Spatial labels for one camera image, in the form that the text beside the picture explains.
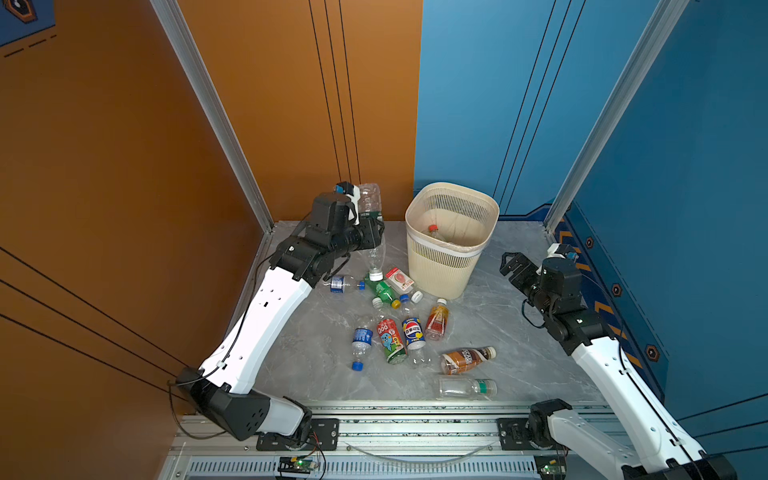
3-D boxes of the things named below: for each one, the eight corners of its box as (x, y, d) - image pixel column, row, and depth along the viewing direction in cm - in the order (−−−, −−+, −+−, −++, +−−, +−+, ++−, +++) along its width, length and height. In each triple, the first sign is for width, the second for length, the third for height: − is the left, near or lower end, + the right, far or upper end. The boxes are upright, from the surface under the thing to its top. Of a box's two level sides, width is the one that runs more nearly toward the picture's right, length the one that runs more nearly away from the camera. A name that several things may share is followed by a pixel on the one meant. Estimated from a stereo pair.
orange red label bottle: (423, 337, 91) (424, 330, 87) (432, 302, 99) (434, 294, 95) (442, 343, 90) (444, 336, 86) (450, 307, 98) (452, 299, 94)
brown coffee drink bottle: (443, 378, 84) (446, 372, 79) (438, 361, 87) (440, 354, 83) (497, 366, 86) (502, 359, 81) (489, 349, 89) (494, 342, 85)
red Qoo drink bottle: (387, 366, 85) (387, 360, 81) (374, 322, 94) (373, 314, 90) (410, 359, 87) (411, 352, 83) (396, 316, 95) (396, 308, 91)
